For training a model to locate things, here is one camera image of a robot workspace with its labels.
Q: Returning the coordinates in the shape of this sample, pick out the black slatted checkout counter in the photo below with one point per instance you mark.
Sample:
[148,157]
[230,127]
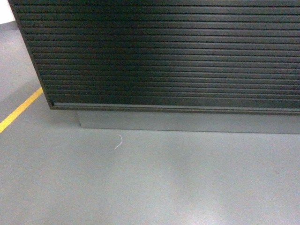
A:
[178,65]

